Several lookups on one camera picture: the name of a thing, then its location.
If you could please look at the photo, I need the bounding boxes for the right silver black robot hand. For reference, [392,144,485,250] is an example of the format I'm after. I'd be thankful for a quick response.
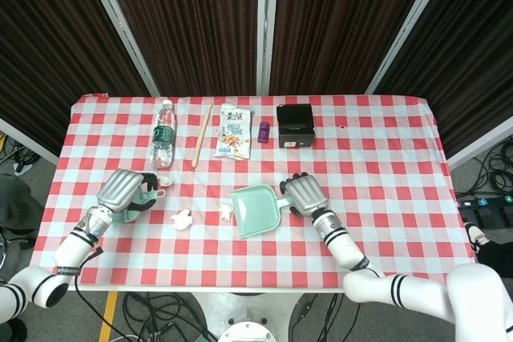
[279,172,330,218]

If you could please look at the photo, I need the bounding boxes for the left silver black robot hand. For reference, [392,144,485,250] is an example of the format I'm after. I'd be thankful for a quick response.
[95,168,160,223]

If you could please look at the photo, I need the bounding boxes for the green hand brush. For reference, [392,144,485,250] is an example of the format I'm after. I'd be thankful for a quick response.
[111,188,167,225]

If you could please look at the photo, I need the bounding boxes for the green plastic dustpan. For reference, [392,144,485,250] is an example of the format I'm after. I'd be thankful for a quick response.
[230,183,296,240]

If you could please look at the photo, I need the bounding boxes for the black open box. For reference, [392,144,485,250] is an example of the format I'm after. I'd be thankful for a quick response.
[276,103,316,149]

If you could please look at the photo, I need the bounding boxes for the clear plastic water bottle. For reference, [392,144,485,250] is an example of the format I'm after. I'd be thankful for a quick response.
[149,99,177,170]

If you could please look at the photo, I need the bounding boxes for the red white checked tablecloth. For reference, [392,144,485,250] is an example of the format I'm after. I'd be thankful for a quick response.
[31,93,470,292]

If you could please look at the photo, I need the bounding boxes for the white snack bag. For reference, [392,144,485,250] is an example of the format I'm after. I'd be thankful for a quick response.
[213,103,254,160]

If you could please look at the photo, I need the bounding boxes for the wooden stick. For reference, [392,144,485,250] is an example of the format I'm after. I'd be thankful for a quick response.
[191,103,212,168]

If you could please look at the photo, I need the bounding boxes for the dark grey bag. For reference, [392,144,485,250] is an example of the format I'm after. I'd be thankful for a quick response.
[0,173,43,235]

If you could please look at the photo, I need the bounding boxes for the dark ribbed partition panel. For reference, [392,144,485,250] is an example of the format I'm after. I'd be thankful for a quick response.
[270,0,440,97]
[376,0,513,158]
[0,0,151,155]
[98,0,261,97]

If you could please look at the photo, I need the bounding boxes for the black white sneaker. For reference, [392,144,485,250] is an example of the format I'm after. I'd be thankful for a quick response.
[464,223,490,255]

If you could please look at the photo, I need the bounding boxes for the white partition base rail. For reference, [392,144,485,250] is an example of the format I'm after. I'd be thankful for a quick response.
[446,133,513,171]
[0,117,61,167]

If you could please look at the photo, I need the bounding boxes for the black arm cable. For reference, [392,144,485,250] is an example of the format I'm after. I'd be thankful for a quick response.
[71,243,125,342]

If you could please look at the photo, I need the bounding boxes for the black floor cable bundle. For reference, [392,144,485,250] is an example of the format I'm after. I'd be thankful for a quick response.
[452,147,513,199]
[119,292,213,342]

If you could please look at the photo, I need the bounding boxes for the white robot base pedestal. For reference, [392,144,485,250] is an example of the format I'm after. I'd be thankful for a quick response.
[191,291,306,342]

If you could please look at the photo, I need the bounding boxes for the white partition post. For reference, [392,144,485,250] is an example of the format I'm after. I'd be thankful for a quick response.
[78,0,161,97]
[364,0,458,95]
[256,0,281,97]

